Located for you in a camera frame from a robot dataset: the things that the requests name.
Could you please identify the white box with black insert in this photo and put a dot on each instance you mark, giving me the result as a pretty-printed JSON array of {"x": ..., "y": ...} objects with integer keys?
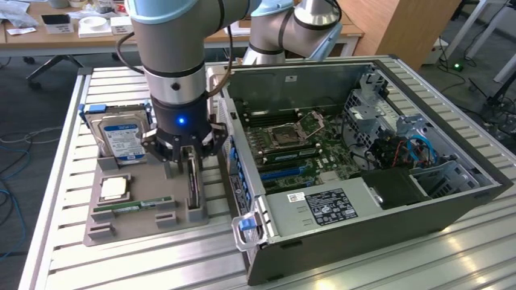
[{"x": 58, "y": 24}]

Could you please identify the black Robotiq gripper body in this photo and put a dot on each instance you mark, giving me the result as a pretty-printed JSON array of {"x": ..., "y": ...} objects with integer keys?
[{"x": 182, "y": 121}]

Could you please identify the white box holding tape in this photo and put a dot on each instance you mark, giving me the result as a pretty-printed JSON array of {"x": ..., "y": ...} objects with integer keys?
[{"x": 95, "y": 33}]

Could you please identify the black open PC case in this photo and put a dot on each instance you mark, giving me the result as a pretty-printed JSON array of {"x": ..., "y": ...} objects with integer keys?
[{"x": 363, "y": 250}]

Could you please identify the white tape roll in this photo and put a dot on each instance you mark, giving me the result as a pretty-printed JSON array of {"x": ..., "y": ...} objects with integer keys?
[{"x": 94, "y": 22}]

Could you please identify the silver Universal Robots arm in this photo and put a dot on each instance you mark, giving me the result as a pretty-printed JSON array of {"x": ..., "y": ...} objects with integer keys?
[{"x": 174, "y": 45}]

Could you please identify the grey power supply unit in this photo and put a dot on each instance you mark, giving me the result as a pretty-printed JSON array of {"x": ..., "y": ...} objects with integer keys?
[{"x": 290, "y": 217}]

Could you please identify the metal socket cover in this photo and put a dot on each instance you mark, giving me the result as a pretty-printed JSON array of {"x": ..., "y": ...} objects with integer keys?
[{"x": 311, "y": 122}]

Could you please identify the red packet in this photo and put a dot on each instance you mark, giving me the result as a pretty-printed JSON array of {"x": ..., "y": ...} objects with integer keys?
[{"x": 122, "y": 9}]

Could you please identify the black tripod stand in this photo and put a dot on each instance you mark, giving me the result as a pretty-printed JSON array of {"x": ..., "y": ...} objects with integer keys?
[{"x": 500, "y": 90}]

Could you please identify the hard disk with blue carrier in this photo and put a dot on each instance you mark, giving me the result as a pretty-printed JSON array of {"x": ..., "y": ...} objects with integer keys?
[{"x": 116, "y": 142}]

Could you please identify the NVIDIA graphics card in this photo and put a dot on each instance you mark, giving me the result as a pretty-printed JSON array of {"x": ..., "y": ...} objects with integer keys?
[{"x": 194, "y": 181}]

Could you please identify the white table frame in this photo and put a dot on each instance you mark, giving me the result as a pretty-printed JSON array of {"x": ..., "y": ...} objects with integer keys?
[{"x": 471, "y": 27}]

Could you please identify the green Dell motherboard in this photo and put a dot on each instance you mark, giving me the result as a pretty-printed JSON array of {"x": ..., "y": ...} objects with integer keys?
[{"x": 335, "y": 154}]

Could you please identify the wooden cabinet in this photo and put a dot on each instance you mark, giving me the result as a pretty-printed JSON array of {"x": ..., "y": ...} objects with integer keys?
[{"x": 403, "y": 30}]

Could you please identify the silver CPU chip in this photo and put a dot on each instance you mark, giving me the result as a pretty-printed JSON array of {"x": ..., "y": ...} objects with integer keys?
[{"x": 115, "y": 188}]

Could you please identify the grey plastic parts rack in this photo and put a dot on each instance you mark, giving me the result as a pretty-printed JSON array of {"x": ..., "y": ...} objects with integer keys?
[{"x": 150, "y": 187}]

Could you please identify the black chair base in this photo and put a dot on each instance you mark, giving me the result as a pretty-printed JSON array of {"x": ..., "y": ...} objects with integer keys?
[{"x": 44, "y": 68}]

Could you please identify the perforated metal disk bay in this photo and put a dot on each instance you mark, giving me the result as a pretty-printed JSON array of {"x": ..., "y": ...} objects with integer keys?
[{"x": 363, "y": 121}]

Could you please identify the CPU socket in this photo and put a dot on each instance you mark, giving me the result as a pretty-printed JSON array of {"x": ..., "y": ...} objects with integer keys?
[{"x": 286, "y": 134}]

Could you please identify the silver chipset heat sink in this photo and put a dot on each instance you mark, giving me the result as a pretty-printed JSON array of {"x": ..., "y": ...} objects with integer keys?
[{"x": 331, "y": 178}]

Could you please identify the plain white box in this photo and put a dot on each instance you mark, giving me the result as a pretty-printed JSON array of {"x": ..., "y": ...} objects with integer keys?
[{"x": 120, "y": 25}]

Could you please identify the blue expansion slot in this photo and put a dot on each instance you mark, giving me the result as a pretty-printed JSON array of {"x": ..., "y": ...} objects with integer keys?
[{"x": 282, "y": 174}]

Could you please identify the green RAM stick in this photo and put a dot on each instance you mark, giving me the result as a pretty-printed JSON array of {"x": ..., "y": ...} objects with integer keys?
[
  {"x": 290, "y": 154},
  {"x": 132, "y": 204}
]

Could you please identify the clear plastic bag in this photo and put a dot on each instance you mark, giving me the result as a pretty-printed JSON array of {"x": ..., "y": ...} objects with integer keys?
[{"x": 16, "y": 15}]

